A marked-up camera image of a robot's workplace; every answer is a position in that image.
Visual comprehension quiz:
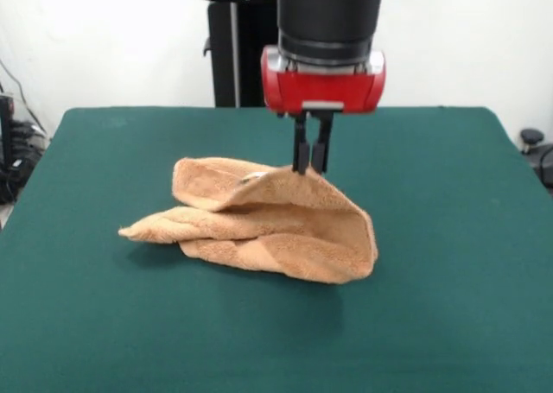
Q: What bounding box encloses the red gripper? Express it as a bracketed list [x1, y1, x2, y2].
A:
[260, 46, 387, 174]

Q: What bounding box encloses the tan terry towel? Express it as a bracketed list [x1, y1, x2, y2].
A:
[118, 156, 379, 285]

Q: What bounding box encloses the office chair base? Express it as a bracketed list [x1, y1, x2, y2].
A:
[519, 128, 553, 195]

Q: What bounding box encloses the dark green table cloth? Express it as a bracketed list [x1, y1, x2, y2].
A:
[0, 105, 553, 393]

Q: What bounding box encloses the black upright device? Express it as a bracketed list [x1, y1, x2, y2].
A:
[0, 92, 16, 169]

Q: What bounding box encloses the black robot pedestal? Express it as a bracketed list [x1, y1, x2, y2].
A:
[188, 0, 281, 108]

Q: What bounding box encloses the black cable bundle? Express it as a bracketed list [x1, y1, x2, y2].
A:
[0, 149, 44, 206]

